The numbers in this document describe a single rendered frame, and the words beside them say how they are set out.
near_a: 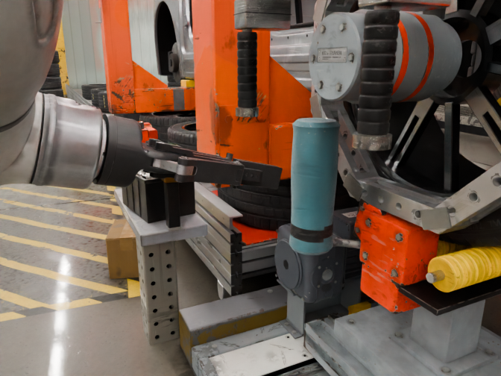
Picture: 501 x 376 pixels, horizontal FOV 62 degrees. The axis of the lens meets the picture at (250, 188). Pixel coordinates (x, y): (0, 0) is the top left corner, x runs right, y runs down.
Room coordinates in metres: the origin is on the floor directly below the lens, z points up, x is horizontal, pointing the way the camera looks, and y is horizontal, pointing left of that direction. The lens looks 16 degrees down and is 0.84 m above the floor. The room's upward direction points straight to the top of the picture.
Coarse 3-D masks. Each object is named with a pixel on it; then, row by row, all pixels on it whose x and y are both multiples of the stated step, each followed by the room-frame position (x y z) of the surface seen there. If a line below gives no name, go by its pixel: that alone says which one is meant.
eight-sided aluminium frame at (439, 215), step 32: (320, 0) 0.94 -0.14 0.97; (352, 0) 0.93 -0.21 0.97; (320, 96) 0.93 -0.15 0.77; (352, 128) 0.91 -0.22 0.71; (352, 160) 0.84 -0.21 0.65; (352, 192) 0.81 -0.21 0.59; (384, 192) 0.74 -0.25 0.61; (416, 192) 0.72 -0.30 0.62; (480, 192) 0.57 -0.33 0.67; (416, 224) 0.66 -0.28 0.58; (448, 224) 0.61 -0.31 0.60
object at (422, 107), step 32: (480, 0) 0.73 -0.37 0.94; (480, 32) 0.76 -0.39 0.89; (480, 64) 0.76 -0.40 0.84; (448, 96) 0.79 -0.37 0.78; (480, 96) 0.70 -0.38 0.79; (416, 128) 0.82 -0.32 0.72; (448, 128) 0.75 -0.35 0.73; (384, 160) 0.87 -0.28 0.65; (416, 160) 0.89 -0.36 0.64; (448, 160) 0.74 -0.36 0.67; (448, 192) 0.73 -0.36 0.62
